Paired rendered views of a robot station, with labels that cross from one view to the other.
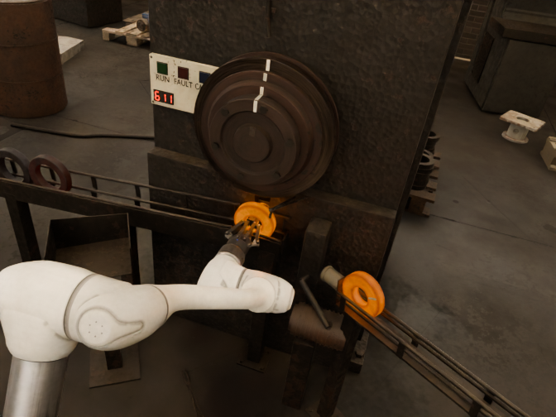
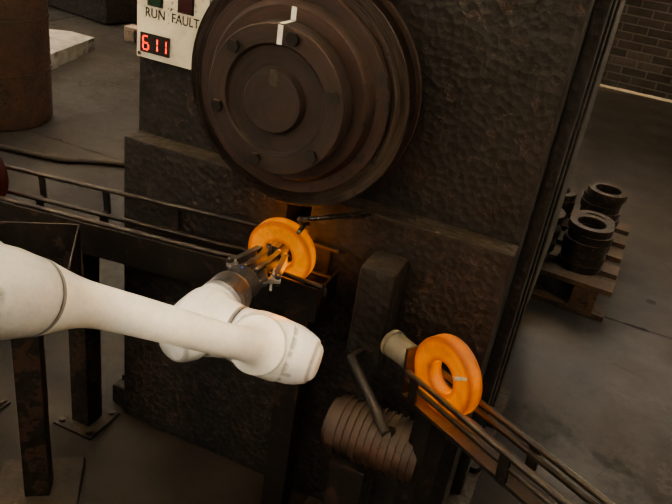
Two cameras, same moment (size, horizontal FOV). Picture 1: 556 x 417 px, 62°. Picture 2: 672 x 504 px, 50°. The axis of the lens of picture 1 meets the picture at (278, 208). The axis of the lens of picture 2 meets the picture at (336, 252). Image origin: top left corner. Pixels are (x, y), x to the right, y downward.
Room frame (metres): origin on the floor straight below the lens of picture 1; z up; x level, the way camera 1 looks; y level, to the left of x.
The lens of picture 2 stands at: (-0.02, -0.19, 1.51)
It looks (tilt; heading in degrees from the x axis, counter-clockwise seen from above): 28 degrees down; 6
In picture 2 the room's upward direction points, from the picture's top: 9 degrees clockwise
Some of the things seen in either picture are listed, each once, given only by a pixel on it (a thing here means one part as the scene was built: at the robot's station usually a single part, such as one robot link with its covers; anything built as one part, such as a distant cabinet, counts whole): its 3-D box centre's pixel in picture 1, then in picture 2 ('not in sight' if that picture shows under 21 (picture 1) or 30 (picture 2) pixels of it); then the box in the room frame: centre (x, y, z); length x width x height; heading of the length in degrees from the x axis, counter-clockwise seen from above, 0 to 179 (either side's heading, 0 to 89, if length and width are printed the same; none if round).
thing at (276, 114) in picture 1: (254, 141); (278, 99); (1.26, 0.10, 1.11); 0.28 x 0.06 x 0.28; 77
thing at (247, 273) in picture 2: (238, 244); (246, 278); (1.20, 0.11, 0.75); 0.09 x 0.08 x 0.07; 167
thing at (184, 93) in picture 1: (184, 86); (187, 27); (1.54, 0.38, 1.15); 0.26 x 0.02 x 0.18; 77
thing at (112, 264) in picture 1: (100, 306); (20, 378); (1.19, 0.63, 0.36); 0.26 x 0.20 x 0.72; 112
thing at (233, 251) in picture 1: (230, 258); (227, 295); (1.13, 0.13, 0.75); 0.09 x 0.06 x 0.09; 77
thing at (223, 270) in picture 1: (220, 282); (201, 326); (1.02, 0.14, 0.75); 0.16 x 0.13 x 0.11; 167
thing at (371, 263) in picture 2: (314, 250); (377, 308); (1.32, -0.15, 0.68); 0.11 x 0.08 x 0.24; 167
